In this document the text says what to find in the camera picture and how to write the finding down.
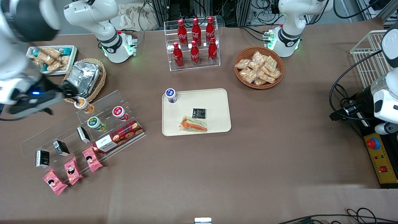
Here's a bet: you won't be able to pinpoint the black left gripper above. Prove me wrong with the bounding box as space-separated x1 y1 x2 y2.
329 86 375 121

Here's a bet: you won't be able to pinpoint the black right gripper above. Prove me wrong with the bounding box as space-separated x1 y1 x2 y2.
39 76 80 105

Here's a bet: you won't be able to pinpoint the triangle sandwich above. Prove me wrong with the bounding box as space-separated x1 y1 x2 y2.
178 115 210 133

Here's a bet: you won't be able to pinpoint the white rectangular snack tray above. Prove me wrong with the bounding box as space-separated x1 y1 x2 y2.
26 45 78 76

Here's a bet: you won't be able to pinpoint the cream plastic serving tray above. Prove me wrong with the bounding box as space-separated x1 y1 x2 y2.
162 89 232 137

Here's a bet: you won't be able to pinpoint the orange-lid yogurt cup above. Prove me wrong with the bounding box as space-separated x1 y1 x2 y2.
74 98 95 114

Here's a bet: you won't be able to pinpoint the stacked aluminium foil containers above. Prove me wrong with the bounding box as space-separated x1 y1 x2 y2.
64 61 101 97

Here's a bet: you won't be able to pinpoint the foil container in basket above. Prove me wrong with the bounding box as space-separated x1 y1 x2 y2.
62 58 107 104

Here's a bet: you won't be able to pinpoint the clear acrylic stepped display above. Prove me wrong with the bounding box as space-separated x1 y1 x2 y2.
20 90 146 166

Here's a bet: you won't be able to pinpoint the green-lid yogurt cup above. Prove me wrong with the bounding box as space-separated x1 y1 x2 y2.
87 117 107 132

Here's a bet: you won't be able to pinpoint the small black carton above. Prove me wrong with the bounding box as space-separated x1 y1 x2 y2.
77 126 91 144
35 150 50 169
53 140 70 157

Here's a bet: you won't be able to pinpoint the large puffed rice snack packet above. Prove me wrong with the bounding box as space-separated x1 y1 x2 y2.
37 48 61 65

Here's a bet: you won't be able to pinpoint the red-lid yogurt cup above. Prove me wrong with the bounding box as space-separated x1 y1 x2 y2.
112 106 130 122

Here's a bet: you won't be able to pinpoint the yellow emergency stop control box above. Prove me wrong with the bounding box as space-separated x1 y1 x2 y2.
363 132 398 189

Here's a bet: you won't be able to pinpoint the red plaid cookie box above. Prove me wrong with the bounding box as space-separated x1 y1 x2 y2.
93 121 145 154

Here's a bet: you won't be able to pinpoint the pink snack packet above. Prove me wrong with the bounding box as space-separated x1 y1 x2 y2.
43 170 68 196
64 157 83 186
82 146 103 173

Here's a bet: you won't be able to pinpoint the crumpled beige paper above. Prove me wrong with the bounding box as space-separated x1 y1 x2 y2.
118 4 158 32

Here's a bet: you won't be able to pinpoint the blue-lid yogurt cup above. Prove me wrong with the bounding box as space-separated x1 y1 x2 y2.
165 88 178 104

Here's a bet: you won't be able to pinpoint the round brown wicker basket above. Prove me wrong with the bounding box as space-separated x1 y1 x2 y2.
234 46 285 90

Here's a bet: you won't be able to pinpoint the red cola bottle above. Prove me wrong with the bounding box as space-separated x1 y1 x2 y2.
192 17 202 45
206 16 216 44
208 38 218 64
173 42 184 68
190 40 201 66
177 19 188 48

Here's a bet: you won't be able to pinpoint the clear acrylic bottle rack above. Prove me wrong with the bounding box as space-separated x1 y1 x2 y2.
164 19 221 72

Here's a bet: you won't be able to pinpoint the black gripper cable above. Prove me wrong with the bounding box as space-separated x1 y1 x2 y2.
329 50 383 120

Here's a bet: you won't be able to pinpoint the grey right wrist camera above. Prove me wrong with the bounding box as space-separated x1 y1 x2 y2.
8 91 64 119

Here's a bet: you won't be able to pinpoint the white wire basket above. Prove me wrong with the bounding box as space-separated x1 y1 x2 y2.
349 30 390 89

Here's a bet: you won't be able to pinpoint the black floor cables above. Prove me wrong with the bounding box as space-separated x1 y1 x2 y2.
277 208 398 224

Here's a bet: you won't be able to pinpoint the black base power cables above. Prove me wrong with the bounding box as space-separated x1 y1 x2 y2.
239 26 268 43

